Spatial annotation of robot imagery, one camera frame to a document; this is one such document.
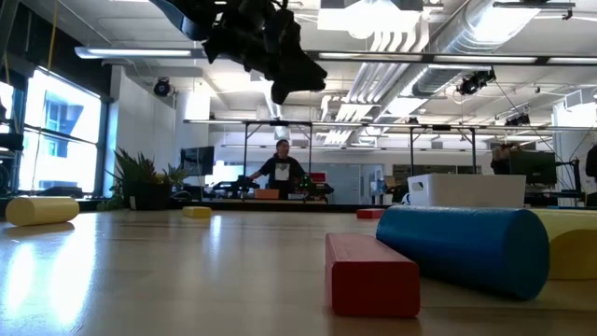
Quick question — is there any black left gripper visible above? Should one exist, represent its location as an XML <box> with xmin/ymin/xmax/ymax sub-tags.
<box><xmin>202</xmin><ymin>0</ymin><xmax>328</xmax><ymax>106</ymax></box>

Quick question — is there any yellow rectangular block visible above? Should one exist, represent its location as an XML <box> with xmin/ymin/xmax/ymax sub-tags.
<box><xmin>182</xmin><ymin>205</ymin><xmax>213</xmax><ymax>219</ymax></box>

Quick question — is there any yellow cylinder block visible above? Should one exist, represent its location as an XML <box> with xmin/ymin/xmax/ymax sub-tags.
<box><xmin>5</xmin><ymin>195</ymin><xmax>80</xmax><ymax>228</ymax></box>
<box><xmin>531</xmin><ymin>208</ymin><xmax>597</xmax><ymax>281</ymax></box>

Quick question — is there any person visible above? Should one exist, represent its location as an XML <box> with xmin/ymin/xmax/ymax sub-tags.
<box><xmin>489</xmin><ymin>142</ymin><xmax>519</xmax><ymax>176</ymax></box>
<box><xmin>246</xmin><ymin>138</ymin><xmax>309</xmax><ymax>201</ymax></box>

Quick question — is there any black computer monitor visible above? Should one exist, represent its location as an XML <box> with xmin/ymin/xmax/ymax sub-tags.
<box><xmin>180</xmin><ymin>146</ymin><xmax>216</xmax><ymax>176</ymax></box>
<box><xmin>508</xmin><ymin>149</ymin><xmax>558</xmax><ymax>187</ymax></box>

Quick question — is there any long ceiling light fixture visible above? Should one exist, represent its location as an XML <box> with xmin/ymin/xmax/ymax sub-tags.
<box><xmin>316</xmin><ymin>49</ymin><xmax>597</xmax><ymax>66</ymax></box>
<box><xmin>74</xmin><ymin>45</ymin><xmax>209</xmax><ymax>61</ymax></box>

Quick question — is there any small green potted plant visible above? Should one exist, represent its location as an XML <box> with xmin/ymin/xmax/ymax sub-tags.
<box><xmin>104</xmin><ymin>147</ymin><xmax>187</xmax><ymax>212</ymax></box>

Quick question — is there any red square bar block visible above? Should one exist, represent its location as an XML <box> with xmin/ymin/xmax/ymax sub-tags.
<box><xmin>325</xmin><ymin>232</ymin><xmax>422</xmax><ymax>319</ymax></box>

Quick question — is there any large window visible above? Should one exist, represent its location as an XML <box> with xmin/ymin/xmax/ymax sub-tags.
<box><xmin>18</xmin><ymin>69</ymin><xmax>103</xmax><ymax>195</ymax></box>

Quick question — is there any blue cylinder block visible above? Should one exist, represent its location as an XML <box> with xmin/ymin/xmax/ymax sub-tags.
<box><xmin>375</xmin><ymin>205</ymin><xmax>550</xmax><ymax>301</ymax></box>

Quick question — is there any black background workstation frame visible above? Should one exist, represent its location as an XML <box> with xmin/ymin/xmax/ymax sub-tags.
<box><xmin>242</xmin><ymin>119</ymin><xmax>479</xmax><ymax>188</ymax></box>

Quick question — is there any black aluminium table frame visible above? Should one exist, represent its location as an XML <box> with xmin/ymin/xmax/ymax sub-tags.
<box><xmin>74</xmin><ymin>198</ymin><xmax>411</xmax><ymax>214</ymax></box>

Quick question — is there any black round wall device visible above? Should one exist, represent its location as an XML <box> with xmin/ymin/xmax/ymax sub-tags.
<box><xmin>152</xmin><ymin>77</ymin><xmax>173</xmax><ymax>98</ymax></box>

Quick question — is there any silver ventilation duct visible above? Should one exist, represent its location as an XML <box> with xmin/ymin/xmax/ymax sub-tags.
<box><xmin>410</xmin><ymin>0</ymin><xmax>542</xmax><ymax>97</ymax></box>

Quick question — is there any black ceiling mounted camera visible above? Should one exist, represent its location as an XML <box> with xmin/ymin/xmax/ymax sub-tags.
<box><xmin>455</xmin><ymin>68</ymin><xmax>497</xmax><ymax>97</ymax></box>

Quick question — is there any white plastic bin with handles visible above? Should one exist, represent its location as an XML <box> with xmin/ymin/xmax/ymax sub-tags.
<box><xmin>407</xmin><ymin>174</ymin><xmax>527</xmax><ymax>209</ymax></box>

